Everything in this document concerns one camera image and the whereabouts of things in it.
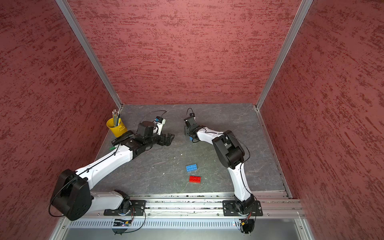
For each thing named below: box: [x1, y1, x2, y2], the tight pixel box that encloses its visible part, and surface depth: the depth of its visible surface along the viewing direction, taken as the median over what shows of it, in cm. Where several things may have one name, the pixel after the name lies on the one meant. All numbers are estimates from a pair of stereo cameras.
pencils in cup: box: [112, 109, 122, 127], surface depth 97 cm
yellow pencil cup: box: [106, 117, 128, 138], surface depth 99 cm
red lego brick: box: [189, 175, 202, 184], surface depth 85 cm
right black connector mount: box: [239, 219, 255, 234], surface depth 72 cm
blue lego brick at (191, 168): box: [186, 163, 198, 172], surface depth 89 cm
